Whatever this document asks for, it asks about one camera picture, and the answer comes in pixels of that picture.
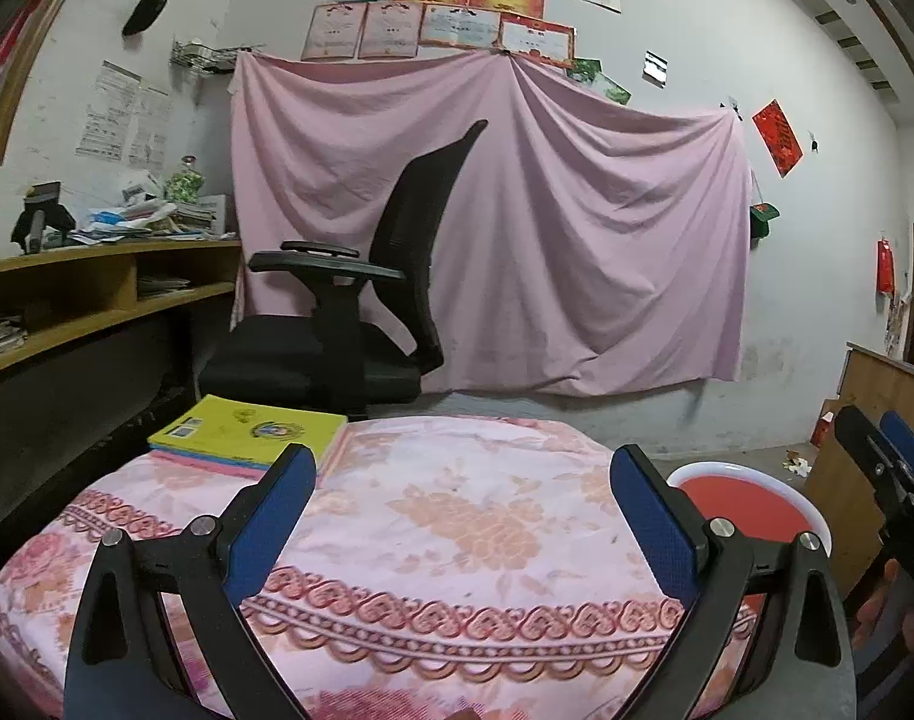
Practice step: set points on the pile of papers on desk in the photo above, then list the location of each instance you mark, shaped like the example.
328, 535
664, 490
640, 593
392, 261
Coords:
188, 216

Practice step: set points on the green candy jar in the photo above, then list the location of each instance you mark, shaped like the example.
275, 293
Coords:
185, 184

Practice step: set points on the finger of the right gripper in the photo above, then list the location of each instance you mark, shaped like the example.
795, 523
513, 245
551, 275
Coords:
898, 432

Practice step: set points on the red white trash bin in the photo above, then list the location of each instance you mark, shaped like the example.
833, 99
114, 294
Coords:
759, 508

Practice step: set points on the red paper wall decoration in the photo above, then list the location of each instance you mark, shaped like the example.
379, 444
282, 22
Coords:
780, 141

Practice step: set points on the wooden cabinet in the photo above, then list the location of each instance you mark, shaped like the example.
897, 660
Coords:
837, 485

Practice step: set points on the green pictures on wall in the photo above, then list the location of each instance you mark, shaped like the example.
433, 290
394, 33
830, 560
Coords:
589, 74

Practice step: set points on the pink hanging sheet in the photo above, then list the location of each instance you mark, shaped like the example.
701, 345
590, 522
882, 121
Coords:
588, 248

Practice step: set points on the paper notices on wall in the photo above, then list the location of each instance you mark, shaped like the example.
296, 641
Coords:
126, 120

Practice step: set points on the person's right hand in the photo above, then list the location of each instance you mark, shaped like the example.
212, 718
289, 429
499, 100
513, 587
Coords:
886, 602

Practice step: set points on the silver photo on wall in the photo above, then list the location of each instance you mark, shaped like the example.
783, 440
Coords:
655, 69

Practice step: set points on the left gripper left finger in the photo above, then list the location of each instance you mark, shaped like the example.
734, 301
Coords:
124, 661

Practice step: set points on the wooden desk with shelf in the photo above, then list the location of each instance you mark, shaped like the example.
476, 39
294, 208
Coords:
107, 331

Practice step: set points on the pink floral tablecloth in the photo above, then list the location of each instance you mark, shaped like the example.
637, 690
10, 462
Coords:
442, 564

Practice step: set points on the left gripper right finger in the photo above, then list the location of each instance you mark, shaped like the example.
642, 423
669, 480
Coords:
799, 663

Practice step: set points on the yellow book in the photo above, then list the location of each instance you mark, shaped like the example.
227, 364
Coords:
244, 435

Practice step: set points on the black office chair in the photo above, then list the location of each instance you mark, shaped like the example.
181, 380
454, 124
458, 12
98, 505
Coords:
370, 337

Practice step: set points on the black object hanging on wall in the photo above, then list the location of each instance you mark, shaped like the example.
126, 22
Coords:
145, 13

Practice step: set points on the black device on desk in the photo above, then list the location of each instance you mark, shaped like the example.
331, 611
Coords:
42, 209

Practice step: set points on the wall certificates cluster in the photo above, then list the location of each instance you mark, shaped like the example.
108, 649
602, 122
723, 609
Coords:
398, 29

